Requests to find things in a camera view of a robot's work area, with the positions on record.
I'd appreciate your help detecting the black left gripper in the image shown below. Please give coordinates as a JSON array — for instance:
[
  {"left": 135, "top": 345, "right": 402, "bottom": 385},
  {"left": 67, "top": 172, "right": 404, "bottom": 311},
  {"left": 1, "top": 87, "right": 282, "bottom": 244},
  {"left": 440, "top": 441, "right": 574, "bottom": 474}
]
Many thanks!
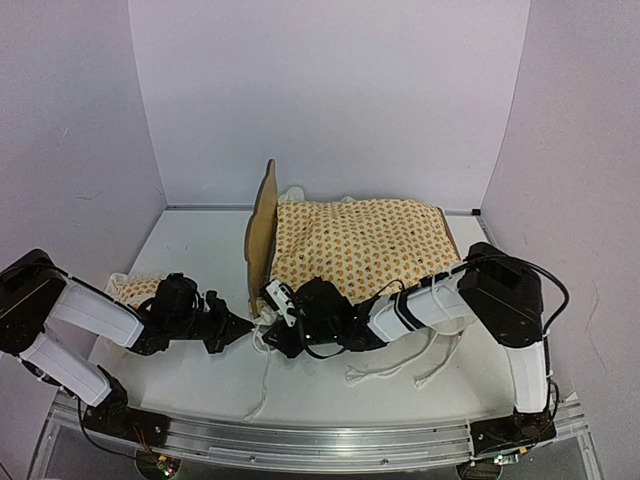
[{"left": 168, "top": 297, "right": 254, "bottom": 354}]

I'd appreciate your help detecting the small duck print pillow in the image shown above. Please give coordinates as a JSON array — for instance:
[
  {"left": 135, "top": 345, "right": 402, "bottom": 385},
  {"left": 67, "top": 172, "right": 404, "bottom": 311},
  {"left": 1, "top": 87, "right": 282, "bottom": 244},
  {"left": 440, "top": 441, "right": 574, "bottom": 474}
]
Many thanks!
[{"left": 105, "top": 273, "right": 165, "bottom": 308}]

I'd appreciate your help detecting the wooden pet bed frame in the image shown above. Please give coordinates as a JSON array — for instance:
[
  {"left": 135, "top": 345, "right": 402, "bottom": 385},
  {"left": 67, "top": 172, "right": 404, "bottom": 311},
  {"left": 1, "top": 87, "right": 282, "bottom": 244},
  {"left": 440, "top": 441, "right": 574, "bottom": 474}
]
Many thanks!
[{"left": 242, "top": 158, "right": 464, "bottom": 319}]

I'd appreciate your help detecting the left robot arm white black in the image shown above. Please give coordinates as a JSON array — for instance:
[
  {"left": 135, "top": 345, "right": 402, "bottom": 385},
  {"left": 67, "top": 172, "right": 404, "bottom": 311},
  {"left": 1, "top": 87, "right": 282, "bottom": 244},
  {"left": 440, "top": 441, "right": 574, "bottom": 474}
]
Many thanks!
[{"left": 1, "top": 249, "right": 254, "bottom": 437}]

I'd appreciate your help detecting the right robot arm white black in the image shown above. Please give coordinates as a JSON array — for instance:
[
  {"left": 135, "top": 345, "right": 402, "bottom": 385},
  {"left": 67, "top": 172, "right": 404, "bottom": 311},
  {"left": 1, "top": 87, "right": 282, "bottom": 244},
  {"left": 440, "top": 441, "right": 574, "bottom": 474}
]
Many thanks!
[{"left": 262, "top": 242, "right": 570, "bottom": 443}]

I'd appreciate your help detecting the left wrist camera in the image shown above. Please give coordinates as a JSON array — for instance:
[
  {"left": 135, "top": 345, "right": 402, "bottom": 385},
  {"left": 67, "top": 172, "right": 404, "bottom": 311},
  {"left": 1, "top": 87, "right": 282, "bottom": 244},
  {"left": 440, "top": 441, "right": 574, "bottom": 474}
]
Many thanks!
[{"left": 204, "top": 290, "right": 226, "bottom": 314}]

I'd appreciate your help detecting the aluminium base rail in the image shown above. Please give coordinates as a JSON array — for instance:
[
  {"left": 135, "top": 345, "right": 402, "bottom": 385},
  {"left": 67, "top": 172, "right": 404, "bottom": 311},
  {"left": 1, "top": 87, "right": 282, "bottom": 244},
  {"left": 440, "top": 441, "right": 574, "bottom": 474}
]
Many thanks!
[{"left": 28, "top": 365, "right": 604, "bottom": 479}]

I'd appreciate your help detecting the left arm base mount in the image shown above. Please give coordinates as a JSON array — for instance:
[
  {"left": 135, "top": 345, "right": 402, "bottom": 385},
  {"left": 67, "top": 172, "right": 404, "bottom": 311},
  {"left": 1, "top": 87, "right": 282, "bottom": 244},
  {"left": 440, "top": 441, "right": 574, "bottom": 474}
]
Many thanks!
[{"left": 80, "top": 366, "right": 170, "bottom": 447}]

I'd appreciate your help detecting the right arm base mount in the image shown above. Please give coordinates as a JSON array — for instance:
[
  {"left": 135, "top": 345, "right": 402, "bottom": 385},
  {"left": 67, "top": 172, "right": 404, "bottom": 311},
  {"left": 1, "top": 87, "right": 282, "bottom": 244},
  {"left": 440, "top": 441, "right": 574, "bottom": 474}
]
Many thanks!
[{"left": 469, "top": 406, "right": 558, "bottom": 461}]

